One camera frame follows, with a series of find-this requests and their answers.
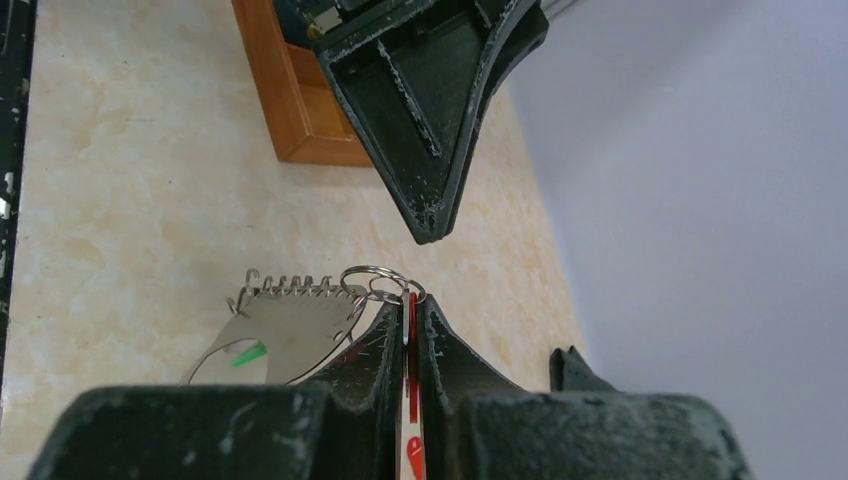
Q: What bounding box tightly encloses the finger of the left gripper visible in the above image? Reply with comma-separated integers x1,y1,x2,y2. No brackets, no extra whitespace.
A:
313,1,549,245

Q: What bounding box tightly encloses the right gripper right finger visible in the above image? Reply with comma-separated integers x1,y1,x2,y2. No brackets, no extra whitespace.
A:
417,298,752,479

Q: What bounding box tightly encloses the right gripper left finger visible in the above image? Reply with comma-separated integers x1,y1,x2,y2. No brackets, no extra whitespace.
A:
29,304,402,479

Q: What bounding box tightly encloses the red key tag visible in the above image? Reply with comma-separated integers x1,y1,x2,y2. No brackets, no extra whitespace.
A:
406,292,426,480

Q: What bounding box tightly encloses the green key tag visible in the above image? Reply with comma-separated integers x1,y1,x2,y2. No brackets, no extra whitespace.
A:
231,342,267,368

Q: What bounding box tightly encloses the silver metal key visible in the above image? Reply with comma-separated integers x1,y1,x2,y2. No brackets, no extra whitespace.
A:
401,288,413,346

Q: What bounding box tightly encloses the orange compartment tray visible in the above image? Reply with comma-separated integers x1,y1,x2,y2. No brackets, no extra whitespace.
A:
231,1,372,168

